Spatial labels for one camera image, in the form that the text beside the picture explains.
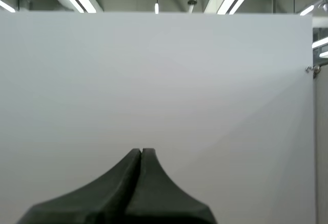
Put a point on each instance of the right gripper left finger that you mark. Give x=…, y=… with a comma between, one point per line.
x=87, y=203

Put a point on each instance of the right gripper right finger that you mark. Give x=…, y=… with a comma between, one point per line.
x=166, y=203

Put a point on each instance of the white partition board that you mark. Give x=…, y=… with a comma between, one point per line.
x=153, y=80

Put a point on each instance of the metal hook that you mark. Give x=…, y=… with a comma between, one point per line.
x=313, y=69

